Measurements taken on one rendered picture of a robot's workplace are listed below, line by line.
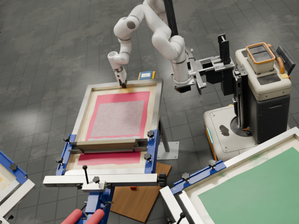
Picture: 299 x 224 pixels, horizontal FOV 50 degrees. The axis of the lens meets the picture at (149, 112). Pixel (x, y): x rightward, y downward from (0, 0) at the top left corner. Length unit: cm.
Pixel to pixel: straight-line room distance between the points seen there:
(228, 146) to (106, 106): 112
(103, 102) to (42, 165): 150
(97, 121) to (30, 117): 219
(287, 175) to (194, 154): 145
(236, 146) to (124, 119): 107
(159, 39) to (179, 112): 179
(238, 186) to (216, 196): 13
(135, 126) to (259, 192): 87
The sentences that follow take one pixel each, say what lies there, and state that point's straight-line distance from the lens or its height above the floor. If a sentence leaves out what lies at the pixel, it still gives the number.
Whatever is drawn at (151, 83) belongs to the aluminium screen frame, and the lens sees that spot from 234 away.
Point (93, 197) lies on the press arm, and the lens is 183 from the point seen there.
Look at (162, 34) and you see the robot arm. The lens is 190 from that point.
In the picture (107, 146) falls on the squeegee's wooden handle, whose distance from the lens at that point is 199.
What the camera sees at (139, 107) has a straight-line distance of 223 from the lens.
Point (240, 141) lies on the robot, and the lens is 287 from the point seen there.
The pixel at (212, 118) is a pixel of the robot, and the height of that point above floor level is 28.
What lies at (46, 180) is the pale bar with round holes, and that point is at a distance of 203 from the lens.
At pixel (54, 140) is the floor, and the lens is 385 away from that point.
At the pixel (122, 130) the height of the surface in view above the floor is 100.
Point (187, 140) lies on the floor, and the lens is 328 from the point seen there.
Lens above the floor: 249
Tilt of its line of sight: 43 degrees down
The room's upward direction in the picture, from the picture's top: 17 degrees counter-clockwise
